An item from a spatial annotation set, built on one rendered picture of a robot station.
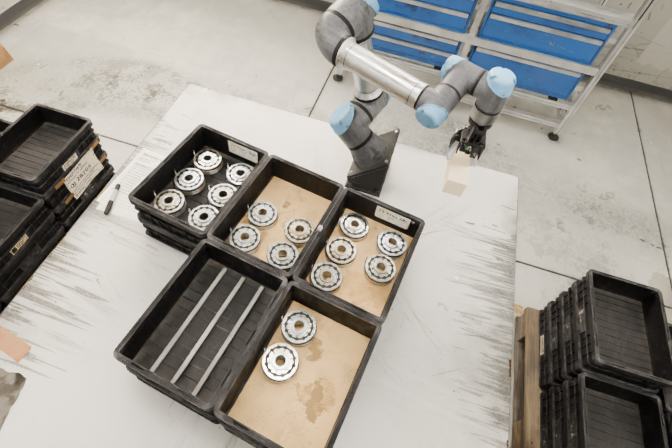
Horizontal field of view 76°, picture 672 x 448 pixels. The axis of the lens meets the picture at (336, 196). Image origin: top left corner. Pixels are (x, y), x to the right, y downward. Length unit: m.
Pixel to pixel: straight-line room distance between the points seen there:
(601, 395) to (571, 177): 1.63
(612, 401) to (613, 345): 0.21
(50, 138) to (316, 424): 1.82
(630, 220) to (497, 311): 1.83
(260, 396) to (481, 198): 1.18
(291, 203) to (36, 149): 1.33
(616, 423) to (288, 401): 1.33
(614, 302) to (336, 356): 1.32
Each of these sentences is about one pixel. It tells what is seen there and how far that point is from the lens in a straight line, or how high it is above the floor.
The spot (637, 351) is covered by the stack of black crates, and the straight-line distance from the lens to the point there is 2.18.
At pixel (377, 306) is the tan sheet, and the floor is 0.83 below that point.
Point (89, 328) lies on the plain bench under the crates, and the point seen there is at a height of 0.70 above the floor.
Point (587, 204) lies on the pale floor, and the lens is 3.25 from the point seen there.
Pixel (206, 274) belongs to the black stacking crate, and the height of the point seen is 0.83.
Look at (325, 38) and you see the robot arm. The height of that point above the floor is 1.39.
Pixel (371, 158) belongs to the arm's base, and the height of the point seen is 0.88.
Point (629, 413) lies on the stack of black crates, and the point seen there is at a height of 0.38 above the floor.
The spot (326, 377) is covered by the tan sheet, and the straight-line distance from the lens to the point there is 1.31.
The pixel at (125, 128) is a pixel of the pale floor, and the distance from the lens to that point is 3.13.
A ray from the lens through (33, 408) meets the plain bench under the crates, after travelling 1.58.
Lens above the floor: 2.10
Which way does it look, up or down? 53 degrees down
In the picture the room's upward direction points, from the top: 10 degrees clockwise
